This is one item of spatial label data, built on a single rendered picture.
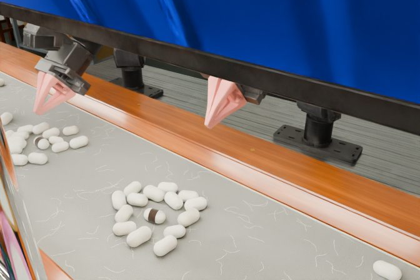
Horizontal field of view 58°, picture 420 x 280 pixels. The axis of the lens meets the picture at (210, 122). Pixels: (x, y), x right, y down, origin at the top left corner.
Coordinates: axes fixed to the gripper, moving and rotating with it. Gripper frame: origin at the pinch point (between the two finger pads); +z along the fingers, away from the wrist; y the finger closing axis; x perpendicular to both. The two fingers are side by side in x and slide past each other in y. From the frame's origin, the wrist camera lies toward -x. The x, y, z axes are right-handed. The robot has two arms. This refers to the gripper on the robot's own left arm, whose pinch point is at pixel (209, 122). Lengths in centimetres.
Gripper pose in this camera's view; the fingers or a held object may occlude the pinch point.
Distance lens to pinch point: 60.2
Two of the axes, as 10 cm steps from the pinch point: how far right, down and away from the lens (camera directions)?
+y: 7.7, 2.9, -5.6
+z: -4.8, 8.5, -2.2
